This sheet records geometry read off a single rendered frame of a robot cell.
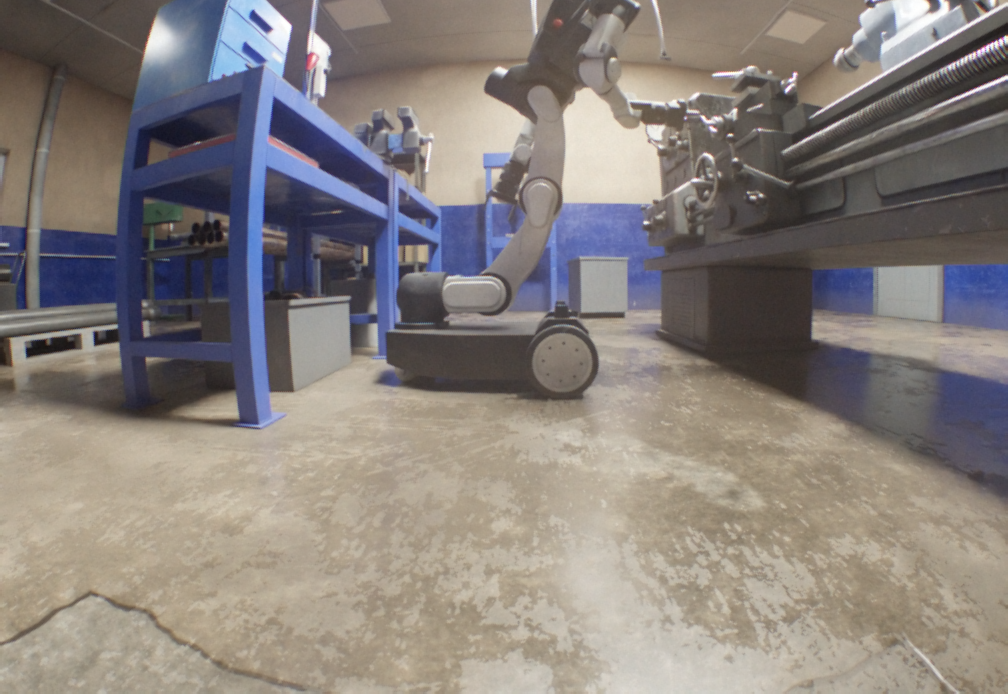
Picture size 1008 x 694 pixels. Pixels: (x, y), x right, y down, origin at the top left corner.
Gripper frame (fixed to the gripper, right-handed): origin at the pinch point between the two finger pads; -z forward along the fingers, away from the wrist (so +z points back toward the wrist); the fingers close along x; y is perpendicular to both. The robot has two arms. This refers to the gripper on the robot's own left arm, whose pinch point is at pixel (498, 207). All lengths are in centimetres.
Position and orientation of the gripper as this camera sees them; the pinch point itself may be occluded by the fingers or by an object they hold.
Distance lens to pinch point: 170.2
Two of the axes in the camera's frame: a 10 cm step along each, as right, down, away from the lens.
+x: 9.2, 3.3, 2.1
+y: -1.4, -2.3, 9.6
